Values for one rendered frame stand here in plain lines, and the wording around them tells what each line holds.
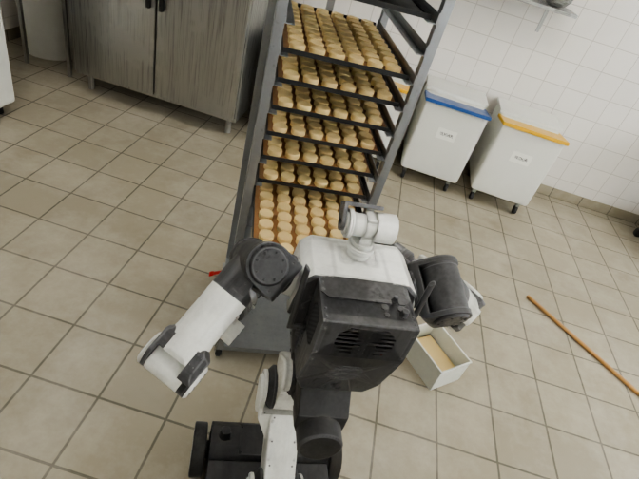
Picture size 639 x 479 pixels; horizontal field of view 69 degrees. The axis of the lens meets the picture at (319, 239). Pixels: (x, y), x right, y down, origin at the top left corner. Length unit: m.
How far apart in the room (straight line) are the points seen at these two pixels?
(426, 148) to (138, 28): 2.46
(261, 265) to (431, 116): 3.22
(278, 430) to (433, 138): 2.95
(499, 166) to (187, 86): 2.64
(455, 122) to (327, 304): 3.24
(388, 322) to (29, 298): 2.06
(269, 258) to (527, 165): 3.51
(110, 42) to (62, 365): 2.70
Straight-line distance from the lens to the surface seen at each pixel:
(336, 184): 1.72
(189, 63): 4.03
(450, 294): 1.10
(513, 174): 4.29
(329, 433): 1.20
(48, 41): 5.16
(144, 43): 4.16
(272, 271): 0.94
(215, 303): 0.97
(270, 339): 2.31
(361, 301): 0.95
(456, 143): 4.11
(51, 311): 2.61
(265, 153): 1.66
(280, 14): 1.43
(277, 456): 1.72
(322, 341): 0.93
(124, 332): 2.49
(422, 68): 1.53
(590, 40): 4.73
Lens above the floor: 1.92
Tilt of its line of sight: 37 degrees down
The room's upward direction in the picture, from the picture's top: 18 degrees clockwise
